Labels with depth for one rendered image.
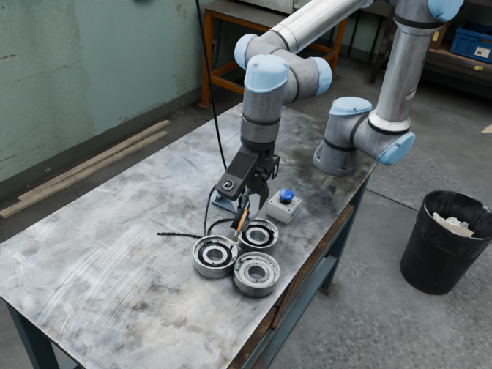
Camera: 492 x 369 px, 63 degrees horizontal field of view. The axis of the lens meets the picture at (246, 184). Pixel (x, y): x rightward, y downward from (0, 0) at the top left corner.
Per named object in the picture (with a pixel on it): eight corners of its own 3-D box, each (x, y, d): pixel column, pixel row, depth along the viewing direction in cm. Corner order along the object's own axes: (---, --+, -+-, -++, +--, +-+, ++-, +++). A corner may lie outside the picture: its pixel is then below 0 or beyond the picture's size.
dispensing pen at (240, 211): (216, 261, 91) (242, 192, 89) (223, 258, 95) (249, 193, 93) (224, 266, 90) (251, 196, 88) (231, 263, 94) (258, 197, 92)
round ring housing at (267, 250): (265, 225, 108) (267, 214, 106) (284, 252, 101) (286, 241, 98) (229, 234, 104) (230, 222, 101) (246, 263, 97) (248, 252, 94)
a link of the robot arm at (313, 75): (299, 44, 85) (260, 52, 79) (340, 63, 78) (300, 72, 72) (293, 80, 89) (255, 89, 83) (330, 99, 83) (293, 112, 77)
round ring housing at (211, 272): (243, 274, 94) (244, 262, 92) (200, 285, 90) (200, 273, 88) (227, 242, 102) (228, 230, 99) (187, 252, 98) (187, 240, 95)
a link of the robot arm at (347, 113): (340, 125, 137) (350, 88, 128) (372, 143, 129) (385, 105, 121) (315, 134, 130) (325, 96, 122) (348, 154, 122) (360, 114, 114)
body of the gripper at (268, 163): (277, 178, 90) (286, 131, 82) (259, 198, 84) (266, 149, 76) (248, 165, 92) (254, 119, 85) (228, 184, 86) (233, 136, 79)
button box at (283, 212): (288, 225, 109) (291, 211, 106) (265, 214, 112) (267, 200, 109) (301, 210, 115) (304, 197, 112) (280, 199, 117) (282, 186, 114)
